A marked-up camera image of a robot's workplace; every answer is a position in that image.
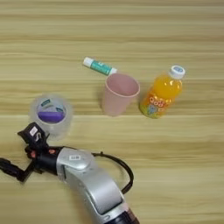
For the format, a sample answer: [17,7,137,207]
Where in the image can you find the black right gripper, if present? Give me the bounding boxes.
[0,129,64,183]

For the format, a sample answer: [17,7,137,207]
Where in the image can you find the clear packing tape roll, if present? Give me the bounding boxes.
[28,93,74,141]

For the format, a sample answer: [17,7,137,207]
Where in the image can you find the pink plastic cup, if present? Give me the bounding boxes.
[101,72,142,118]

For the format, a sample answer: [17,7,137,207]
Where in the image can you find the orange juice bottle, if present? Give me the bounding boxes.
[138,64,186,120]

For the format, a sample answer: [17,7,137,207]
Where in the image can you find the black box with white label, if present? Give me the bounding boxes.
[23,122,48,146]

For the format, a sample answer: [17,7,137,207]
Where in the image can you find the green and white glue stick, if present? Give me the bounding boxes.
[82,56,119,77]

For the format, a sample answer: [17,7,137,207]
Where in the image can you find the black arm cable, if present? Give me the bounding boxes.
[91,150,136,195]

